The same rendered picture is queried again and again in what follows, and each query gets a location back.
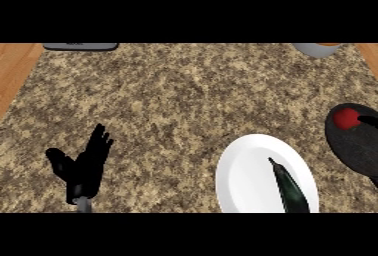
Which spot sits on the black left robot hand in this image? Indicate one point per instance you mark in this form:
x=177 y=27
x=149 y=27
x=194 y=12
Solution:
x=88 y=163

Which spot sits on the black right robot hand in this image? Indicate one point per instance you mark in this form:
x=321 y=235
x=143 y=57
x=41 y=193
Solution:
x=370 y=120

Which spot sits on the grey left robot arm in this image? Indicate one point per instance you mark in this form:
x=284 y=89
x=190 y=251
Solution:
x=84 y=205

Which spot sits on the red tomato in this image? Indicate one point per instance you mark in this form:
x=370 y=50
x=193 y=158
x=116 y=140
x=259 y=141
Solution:
x=345 y=118

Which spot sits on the black round pan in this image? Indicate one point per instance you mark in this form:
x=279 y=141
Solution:
x=357 y=150

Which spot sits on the white oval plate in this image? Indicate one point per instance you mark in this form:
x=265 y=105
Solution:
x=246 y=176

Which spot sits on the grey round pot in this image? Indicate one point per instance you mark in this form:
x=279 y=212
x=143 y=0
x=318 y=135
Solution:
x=317 y=50

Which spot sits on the dark green cucumber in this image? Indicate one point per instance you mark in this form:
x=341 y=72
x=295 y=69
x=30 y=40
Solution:
x=292 y=191

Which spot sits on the grey flat appliance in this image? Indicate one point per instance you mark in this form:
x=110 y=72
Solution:
x=82 y=46

